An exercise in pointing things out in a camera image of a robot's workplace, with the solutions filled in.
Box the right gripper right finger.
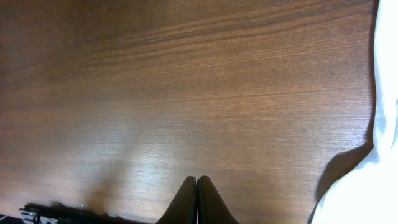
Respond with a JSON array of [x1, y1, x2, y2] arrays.
[[197, 175, 239, 224]]

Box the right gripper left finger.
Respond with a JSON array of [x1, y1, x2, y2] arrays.
[[156, 176, 197, 224]]

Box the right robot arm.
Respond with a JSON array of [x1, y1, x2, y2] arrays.
[[1, 175, 238, 224]]

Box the white t-shirt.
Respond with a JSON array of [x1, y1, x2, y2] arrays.
[[312, 0, 397, 224]]

